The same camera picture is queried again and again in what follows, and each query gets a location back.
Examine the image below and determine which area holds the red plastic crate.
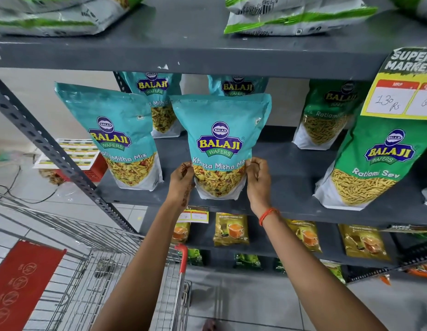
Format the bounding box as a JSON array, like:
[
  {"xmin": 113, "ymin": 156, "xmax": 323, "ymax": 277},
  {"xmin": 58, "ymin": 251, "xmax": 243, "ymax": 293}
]
[{"xmin": 53, "ymin": 153, "xmax": 109, "ymax": 183}]

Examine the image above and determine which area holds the grey metal shelf rack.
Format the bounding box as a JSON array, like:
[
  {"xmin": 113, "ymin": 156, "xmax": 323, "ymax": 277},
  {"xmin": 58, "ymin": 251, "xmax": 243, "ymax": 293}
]
[{"xmin": 0, "ymin": 0, "xmax": 427, "ymax": 285}]

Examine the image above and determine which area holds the teal snack mix packet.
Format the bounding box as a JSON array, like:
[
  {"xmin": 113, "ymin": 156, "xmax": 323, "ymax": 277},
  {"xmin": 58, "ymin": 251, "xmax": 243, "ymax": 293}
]
[
  {"xmin": 170, "ymin": 94, "xmax": 272, "ymax": 200},
  {"xmin": 55, "ymin": 82, "xmax": 164, "ymax": 191},
  {"xmin": 121, "ymin": 72, "xmax": 183, "ymax": 139},
  {"xmin": 207, "ymin": 75, "xmax": 269, "ymax": 97}
]

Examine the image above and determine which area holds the person's left forearm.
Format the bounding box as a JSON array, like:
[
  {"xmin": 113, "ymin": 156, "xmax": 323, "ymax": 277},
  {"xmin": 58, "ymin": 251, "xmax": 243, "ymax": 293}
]
[{"xmin": 91, "ymin": 200, "xmax": 187, "ymax": 331}]

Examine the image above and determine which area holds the white and green packet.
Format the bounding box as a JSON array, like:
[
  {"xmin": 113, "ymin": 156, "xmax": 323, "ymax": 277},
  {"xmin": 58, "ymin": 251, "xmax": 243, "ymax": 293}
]
[
  {"xmin": 223, "ymin": 0, "xmax": 378, "ymax": 36},
  {"xmin": 0, "ymin": 0, "xmax": 147, "ymax": 37},
  {"xmin": 388, "ymin": 0, "xmax": 427, "ymax": 23}
]

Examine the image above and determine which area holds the orange packet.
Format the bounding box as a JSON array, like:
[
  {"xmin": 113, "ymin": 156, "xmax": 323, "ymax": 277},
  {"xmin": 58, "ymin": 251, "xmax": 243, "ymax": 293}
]
[{"xmin": 406, "ymin": 263, "xmax": 427, "ymax": 282}]

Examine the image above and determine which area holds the small yellow shelf label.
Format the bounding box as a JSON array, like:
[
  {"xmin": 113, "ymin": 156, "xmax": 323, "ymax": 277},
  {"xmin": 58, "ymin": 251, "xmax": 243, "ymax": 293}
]
[{"xmin": 177, "ymin": 205, "xmax": 210, "ymax": 224}]

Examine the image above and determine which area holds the gold tea packet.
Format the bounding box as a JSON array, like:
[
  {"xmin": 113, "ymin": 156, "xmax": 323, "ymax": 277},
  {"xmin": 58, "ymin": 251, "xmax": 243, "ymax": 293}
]
[
  {"xmin": 284, "ymin": 219, "xmax": 323, "ymax": 253},
  {"xmin": 171, "ymin": 222, "xmax": 191, "ymax": 245},
  {"xmin": 338, "ymin": 224, "xmax": 392, "ymax": 262},
  {"xmin": 213, "ymin": 212, "xmax": 251, "ymax": 247}
]

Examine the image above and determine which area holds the green sev snack packet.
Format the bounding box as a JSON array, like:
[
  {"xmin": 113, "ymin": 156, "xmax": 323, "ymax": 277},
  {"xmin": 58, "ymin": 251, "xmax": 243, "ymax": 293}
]
[
  {"xmin": 292, "ymin": 79, "xmax": 372, "ymax": 151},
  {"xmin": 313, "ymin": 110, "xmax": 427, "ymax": 211}
]

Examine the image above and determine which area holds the person's right hand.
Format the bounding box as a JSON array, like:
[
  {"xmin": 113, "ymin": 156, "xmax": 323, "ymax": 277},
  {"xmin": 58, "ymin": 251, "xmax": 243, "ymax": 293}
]
[{"xmin": 245, "ymin": 157, "xmax": 275, "ymax": 218}]

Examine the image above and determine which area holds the wire shopping cart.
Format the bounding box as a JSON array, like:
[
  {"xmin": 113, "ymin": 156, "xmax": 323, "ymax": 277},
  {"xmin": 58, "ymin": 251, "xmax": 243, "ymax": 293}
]
[{"xmin": 0, "ymin": 192, "xmax": 193, "ymax": 331}]

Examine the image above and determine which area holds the yellow price tag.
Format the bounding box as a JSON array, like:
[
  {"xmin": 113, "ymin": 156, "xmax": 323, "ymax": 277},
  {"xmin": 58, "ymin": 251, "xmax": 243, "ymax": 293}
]
[{"xmin": 361, "ymin": 48, "xmax": 427, "ymax": 120}]

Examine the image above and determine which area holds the orange thread bracelet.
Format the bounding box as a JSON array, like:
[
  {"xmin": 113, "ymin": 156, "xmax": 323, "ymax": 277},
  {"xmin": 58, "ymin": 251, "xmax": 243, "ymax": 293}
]
[{"xmin": 258, "ymin": 207, "xmax": 280, "ymax": 227}]

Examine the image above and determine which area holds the red cart seat flap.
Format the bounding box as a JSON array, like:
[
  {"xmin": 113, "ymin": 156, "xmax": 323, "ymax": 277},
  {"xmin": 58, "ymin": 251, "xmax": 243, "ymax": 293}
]
[{"xmin": 0, "ymin": 240, "xmax": 67, "ymax": 331}]

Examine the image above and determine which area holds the black cable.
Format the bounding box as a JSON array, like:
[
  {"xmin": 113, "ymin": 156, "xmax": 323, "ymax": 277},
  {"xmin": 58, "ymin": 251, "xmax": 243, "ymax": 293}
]
[{"xmin": 0, "ymin": 165, "xmax": 59, "ymax": 205}]

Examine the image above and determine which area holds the person's right forearm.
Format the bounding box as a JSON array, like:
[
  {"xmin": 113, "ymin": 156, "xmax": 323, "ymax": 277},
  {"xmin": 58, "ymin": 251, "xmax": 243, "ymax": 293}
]
[{"xmin": 260, "ymin": 208, "xmax": 389, "ymax": 331}]

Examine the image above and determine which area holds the person's left hand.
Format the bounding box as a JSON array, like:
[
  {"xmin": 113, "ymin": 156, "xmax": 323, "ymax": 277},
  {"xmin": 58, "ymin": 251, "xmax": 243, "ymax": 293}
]
[{"xmin": 166, "ymin": 162, "xmax": 197, "ymax": 211}]

